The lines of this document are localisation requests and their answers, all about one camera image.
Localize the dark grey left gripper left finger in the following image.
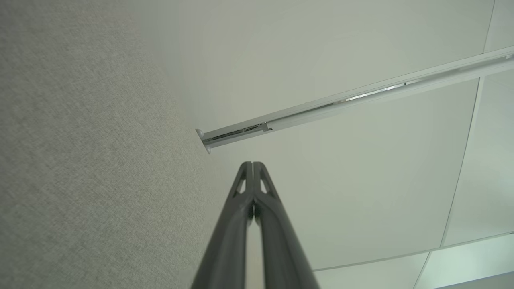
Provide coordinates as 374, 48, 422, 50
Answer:
190, 161, 255, 289

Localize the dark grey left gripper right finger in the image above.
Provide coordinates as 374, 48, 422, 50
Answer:
253, 161, 320, 289

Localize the grey partition post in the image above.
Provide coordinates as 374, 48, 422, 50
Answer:
204, 58, 514, 155
196, 45, 514, 140

